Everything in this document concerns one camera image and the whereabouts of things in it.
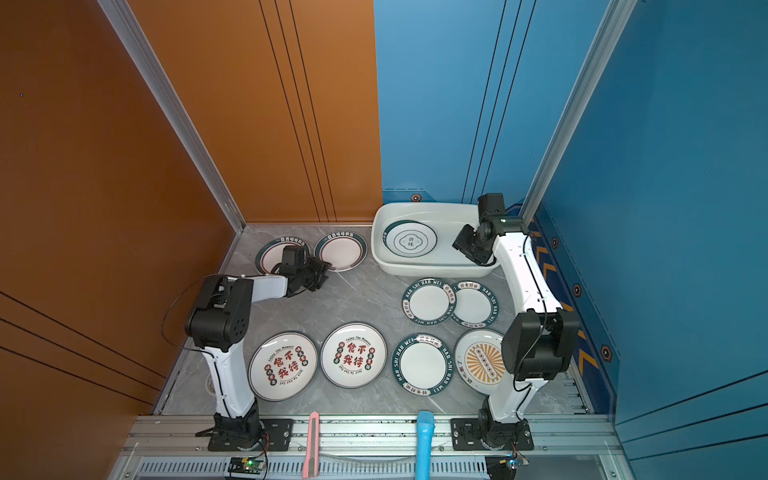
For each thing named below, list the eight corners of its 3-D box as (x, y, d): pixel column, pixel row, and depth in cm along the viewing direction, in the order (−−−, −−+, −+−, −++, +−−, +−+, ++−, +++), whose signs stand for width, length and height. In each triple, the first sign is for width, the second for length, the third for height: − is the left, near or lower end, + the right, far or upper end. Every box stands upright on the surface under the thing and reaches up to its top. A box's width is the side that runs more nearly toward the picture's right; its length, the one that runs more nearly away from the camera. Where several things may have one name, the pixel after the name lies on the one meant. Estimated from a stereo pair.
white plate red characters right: (316, 388, 82) (315, 386, 81) (326, 324, 95) (325, 321, 93) (386, 388, 82) (386, 386, 81) (387, 324, 94) (387, 321, 93)
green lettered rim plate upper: (401, 327, 94) (401, 322, 91) (401, 283, 105) (401, 277, 102) (458, 327, 94) (460, 322, 91) (451, 283, 105) (453, 277, 102)
